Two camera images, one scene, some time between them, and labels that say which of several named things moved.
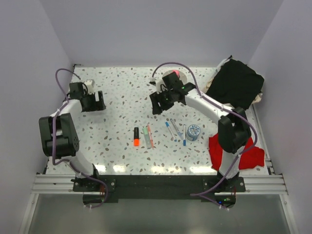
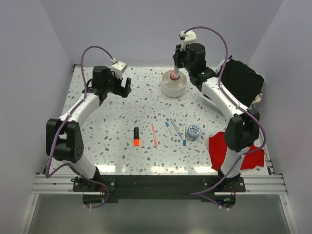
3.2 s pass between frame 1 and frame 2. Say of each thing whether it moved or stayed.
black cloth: stayed
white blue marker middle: stayed
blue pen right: stayed
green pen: moved
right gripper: moved
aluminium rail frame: stayed
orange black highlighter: stayed
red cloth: stayed
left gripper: moved
